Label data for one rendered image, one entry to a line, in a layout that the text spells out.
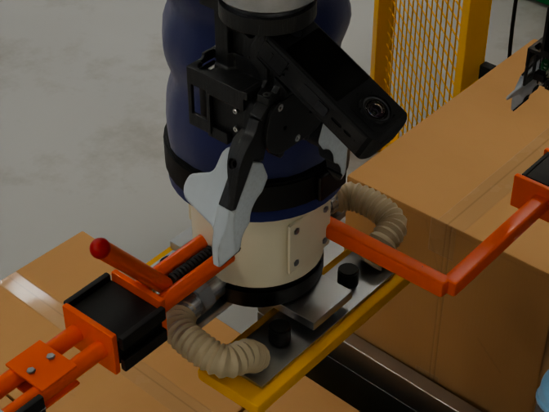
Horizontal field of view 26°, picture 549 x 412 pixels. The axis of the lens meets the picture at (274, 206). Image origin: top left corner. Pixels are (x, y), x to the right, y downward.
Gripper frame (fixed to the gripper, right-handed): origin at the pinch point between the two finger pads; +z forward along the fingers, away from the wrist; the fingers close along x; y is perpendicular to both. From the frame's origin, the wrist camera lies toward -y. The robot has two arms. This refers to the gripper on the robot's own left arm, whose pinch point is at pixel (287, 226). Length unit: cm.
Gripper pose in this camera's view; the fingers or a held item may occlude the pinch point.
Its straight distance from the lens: 96.0
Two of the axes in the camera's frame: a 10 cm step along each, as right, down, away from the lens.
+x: -6.5, 4.6, -6.0
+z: 0.0, 7.9, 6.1
